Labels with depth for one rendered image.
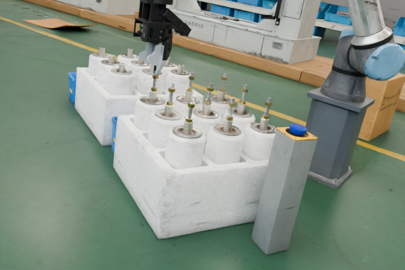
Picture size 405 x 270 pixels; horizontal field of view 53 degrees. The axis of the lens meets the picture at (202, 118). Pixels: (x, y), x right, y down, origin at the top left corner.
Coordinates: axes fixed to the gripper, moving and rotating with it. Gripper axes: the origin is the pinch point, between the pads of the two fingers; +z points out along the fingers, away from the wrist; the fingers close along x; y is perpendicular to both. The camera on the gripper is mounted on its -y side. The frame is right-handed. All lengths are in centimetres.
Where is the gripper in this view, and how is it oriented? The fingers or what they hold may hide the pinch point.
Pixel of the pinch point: (158, 69)
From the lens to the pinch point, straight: 119.9
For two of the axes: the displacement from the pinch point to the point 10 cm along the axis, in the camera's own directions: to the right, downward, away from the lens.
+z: -1.6, 9.3, 3.4
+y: -7.8, 0.9, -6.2
